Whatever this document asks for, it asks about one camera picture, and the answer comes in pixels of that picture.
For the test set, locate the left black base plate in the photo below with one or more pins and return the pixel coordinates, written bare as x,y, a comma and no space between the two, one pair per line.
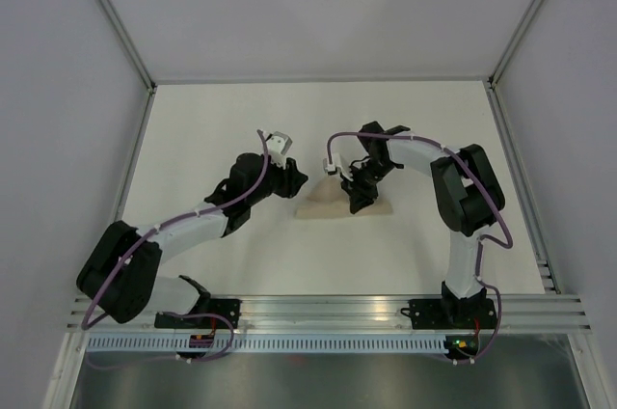
211,313

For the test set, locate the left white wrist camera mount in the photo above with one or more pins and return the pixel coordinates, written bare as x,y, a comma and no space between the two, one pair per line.
277,145

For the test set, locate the aluminium side rail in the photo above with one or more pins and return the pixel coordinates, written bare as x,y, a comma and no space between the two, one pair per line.
133,151
524,196

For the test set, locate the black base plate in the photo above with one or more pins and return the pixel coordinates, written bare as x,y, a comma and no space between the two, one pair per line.
211,313
437,314

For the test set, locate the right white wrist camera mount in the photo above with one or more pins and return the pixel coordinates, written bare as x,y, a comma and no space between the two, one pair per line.
336,165

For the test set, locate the aluminium front mounting rail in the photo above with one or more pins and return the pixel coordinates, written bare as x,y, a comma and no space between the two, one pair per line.
295,314

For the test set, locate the left aluminium frame post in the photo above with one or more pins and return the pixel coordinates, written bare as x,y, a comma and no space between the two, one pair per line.
127,44

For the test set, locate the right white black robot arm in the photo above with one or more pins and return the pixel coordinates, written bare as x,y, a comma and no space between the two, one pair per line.
469,200

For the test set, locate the white slotted cable duct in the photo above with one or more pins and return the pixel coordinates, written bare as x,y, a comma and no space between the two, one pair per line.
271,343

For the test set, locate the beige cloth napkin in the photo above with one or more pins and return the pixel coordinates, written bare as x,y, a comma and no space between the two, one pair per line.
328,201

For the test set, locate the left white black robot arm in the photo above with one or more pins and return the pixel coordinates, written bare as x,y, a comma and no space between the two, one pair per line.
121,275

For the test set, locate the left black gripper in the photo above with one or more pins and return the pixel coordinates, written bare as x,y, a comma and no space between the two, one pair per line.
291,178

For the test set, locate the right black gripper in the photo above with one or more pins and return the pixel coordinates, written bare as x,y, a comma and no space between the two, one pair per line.
361,197

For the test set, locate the right aluminium side rail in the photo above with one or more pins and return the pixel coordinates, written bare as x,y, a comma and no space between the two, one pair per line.
524,196

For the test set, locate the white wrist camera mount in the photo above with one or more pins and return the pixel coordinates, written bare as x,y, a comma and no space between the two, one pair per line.
336,165
277,145

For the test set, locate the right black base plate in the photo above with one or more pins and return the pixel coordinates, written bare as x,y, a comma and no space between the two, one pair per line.
437,314

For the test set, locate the left aluminium side rail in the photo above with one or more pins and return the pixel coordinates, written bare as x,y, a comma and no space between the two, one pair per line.
133,151

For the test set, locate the aluminium frame post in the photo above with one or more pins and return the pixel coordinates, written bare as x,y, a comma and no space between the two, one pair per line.
127,44
529,15

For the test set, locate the right aluminium frame post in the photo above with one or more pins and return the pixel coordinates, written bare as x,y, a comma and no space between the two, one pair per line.
529,15

